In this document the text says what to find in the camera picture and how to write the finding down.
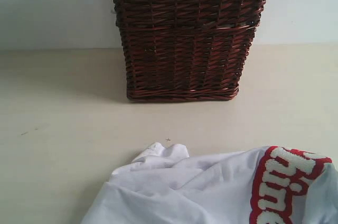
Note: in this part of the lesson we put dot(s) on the white t-shirt with red lettering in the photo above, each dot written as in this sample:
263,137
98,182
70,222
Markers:
270,184

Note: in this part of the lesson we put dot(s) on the dark brown wicker basket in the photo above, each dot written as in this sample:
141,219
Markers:
185,50

